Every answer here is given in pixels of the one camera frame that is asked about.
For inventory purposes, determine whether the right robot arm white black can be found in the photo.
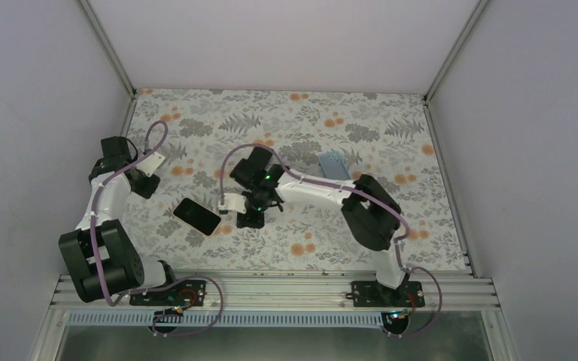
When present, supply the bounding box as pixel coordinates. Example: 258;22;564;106
218;144;411;306

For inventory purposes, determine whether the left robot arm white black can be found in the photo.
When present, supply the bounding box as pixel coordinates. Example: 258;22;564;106
58;136;180;305

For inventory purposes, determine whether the black bare phone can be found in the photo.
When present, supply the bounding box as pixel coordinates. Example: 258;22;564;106
172;198;221;236

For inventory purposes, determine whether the floral patterned table mat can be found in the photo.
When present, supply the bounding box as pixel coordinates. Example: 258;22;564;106
122;89;467;272

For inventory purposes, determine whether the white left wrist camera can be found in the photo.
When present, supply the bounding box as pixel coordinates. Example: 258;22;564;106
135;152;166;177

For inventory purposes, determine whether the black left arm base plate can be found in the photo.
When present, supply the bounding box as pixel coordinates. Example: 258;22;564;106
129;279;207;308

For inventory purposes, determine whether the white slotted cable duct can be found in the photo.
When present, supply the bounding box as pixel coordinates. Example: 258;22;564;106
66;310;400;329

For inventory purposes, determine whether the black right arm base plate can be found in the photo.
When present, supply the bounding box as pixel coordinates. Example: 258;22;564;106
345;281;426;308

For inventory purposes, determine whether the aluminium front rail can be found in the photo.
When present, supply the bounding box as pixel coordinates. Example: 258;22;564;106
49;269;501;313

